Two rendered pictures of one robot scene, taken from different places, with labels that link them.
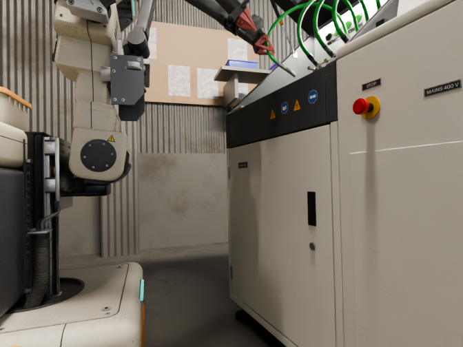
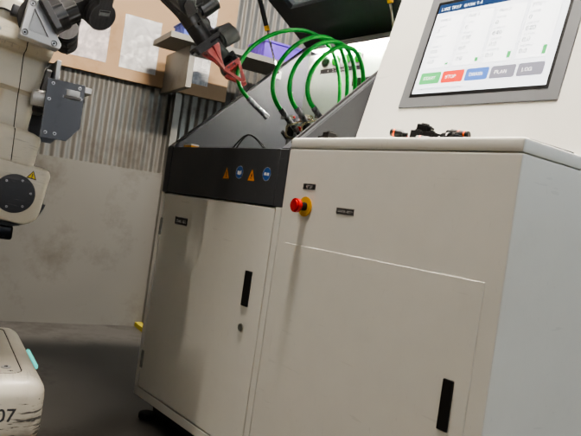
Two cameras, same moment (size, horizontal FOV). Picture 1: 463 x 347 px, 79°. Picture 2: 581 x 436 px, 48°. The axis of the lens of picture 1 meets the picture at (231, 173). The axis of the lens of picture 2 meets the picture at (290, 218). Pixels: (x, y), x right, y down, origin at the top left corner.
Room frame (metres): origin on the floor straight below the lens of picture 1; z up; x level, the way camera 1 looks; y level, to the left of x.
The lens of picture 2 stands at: (-0.97, 0.08, 0.78)
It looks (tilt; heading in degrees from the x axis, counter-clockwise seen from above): 0 degrees down; 347
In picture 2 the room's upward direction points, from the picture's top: 8 degrees clockwise
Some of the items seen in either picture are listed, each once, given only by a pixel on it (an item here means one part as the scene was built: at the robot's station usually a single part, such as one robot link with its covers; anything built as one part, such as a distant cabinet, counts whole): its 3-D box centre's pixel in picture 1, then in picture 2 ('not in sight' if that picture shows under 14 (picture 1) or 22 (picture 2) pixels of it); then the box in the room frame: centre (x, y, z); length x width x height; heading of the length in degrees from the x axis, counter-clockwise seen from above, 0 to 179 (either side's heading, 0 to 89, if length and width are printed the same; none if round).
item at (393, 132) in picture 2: not in sight; (432, 134); (0.44, -0.55, 1.01); 0.23 x 0.11 x 0.06; 26
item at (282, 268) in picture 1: (268, 230); (199, 307); (1.06, -0.13, 0.44); 0.65 x 0.02 x 0.68; 26
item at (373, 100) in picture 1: (364, 107); (299, 205); (0.64, -0.31, 0.80); 0.05 x 0.04 x 0.05; 26
